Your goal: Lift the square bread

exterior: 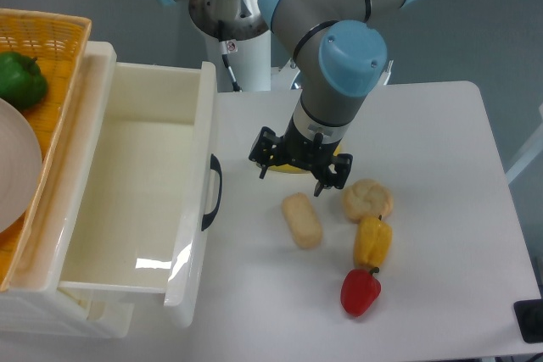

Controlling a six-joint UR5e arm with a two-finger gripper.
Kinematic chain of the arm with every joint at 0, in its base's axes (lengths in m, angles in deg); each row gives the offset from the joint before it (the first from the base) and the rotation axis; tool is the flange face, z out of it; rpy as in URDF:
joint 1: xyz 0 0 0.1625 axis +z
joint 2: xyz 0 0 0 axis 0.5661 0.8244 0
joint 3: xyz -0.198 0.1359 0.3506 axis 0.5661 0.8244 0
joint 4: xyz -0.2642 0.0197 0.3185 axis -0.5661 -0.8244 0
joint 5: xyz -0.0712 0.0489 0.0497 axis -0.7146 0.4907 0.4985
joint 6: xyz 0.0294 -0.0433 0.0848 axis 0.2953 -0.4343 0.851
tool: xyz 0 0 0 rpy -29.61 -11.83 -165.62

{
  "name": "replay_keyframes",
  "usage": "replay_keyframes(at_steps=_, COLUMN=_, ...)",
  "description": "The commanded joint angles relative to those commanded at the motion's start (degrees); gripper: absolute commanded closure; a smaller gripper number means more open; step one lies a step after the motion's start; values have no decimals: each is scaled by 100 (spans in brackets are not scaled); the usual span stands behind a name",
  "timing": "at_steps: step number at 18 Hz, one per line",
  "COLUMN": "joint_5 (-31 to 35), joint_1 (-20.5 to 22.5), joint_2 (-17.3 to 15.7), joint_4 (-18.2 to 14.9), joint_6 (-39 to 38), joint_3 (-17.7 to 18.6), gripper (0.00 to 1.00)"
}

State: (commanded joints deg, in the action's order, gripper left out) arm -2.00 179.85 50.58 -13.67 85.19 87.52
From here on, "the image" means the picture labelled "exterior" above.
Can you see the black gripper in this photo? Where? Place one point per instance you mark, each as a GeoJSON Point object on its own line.
{"type": "Point", "coordinates": [312, 154]}

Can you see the rectangular tan bread loaf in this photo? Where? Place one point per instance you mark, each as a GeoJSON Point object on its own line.
{"type": "Point", "coordinates": [302, 221]}

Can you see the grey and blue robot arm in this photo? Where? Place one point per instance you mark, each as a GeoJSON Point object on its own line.
{"type": "Point", "coordinates": [332, 44]}

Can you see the round tan bread roll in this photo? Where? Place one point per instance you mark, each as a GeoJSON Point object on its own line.
{"type": "Point", "coordinates": [367, 197]}

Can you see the yellow banana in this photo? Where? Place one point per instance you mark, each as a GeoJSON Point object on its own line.
{"type": "Point", "coordinates": [289, 169]}

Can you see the yellow bell pepper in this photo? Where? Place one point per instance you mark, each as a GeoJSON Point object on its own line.
{"type": "Point", "coordinates": [372, 242]}

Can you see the red bell pepper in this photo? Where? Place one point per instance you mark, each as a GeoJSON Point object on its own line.
{"type": "Point", "coordinates": [359, 291]}

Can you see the white plastic drawer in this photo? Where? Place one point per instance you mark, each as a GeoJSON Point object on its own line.
{"type": "Point", "coordinates": [138, 230]}

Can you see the orange woven basket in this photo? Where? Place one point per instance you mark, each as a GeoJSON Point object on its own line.
{"type": "Point", "coordinates": [58, 41]}

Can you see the beige round plate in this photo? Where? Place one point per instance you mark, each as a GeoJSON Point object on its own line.
{"type": "Point", "coordinates": [21, 164]}

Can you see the black device at edge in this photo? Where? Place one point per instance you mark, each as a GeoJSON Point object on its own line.
{"type": "Point", "coordinates": [529, 314]}

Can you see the green bell pepper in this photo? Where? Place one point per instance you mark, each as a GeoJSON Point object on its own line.
{"type": "Point", "coordinates": [22, 83]}

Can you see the white plastic drawer cabinet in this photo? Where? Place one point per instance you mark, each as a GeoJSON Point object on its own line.
{"type": "Point", "coordinates": [34, 303]}

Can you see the black drawer handle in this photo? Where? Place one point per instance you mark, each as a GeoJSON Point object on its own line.
{"type": "Point", "coordinates": [215, 193]}

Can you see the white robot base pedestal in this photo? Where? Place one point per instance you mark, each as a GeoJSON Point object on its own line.
{"type": "Point", "coordinates": [237, 42]}

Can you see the white frame at right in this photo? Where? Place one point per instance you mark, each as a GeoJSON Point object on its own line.
{"type": "Point", "coordinates": [525, 155]}

